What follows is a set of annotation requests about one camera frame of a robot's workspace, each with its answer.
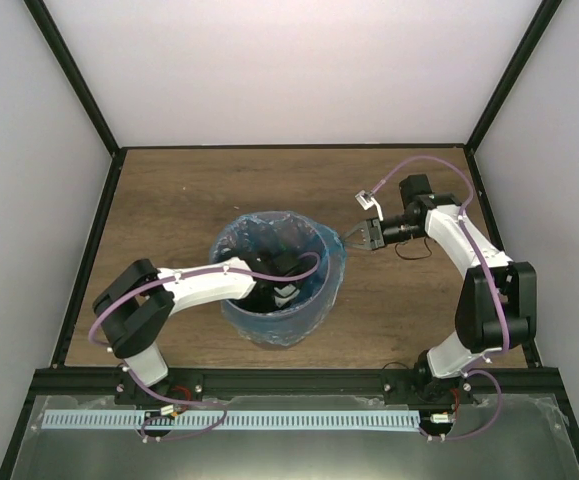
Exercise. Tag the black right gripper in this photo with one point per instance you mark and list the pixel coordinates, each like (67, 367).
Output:
(375, 238)

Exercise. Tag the blue translucent trash bag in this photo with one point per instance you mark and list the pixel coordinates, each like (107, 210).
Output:
(282, 247)

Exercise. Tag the mauve plastic trash bin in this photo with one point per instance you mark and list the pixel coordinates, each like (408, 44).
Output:
(274, 345)

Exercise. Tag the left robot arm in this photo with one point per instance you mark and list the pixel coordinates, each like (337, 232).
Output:
(132, 311)

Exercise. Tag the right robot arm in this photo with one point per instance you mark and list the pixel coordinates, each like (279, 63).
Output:
(497, 306)

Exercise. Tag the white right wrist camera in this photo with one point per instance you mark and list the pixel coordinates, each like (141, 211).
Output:
(367, 200)

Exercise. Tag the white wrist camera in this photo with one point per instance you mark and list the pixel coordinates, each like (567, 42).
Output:
(284, 295)
(367, 200)

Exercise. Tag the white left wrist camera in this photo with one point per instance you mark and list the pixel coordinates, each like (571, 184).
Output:
(284, 295)

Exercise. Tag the black right corner frame post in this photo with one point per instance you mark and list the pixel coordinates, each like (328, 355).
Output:
(529, 41)

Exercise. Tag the black corner frame post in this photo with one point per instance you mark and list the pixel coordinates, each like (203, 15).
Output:
(529, 41)
(50, 31)

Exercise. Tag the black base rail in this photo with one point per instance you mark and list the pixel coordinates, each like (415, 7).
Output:
(393, 385)

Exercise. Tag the white slotted cable duct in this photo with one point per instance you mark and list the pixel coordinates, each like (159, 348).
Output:
(389, 420)

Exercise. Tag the black left corner frame post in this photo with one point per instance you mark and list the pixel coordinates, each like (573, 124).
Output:
(50, 31)

